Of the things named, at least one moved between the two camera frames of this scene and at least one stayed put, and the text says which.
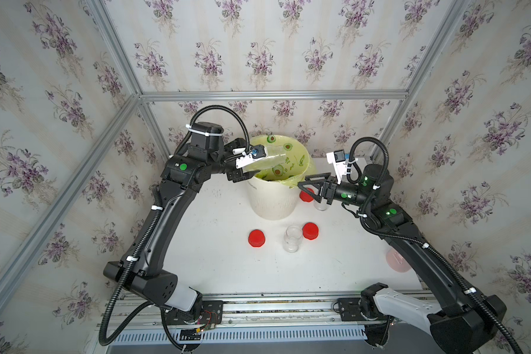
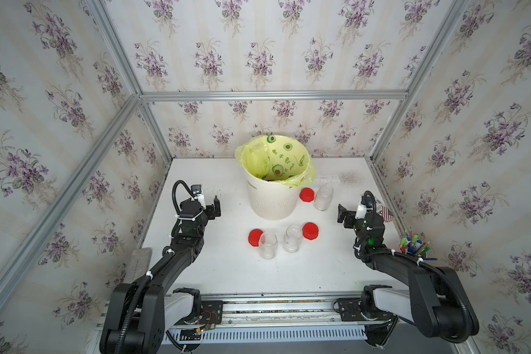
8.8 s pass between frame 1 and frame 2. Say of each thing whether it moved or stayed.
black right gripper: moved
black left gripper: moved
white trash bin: stayed
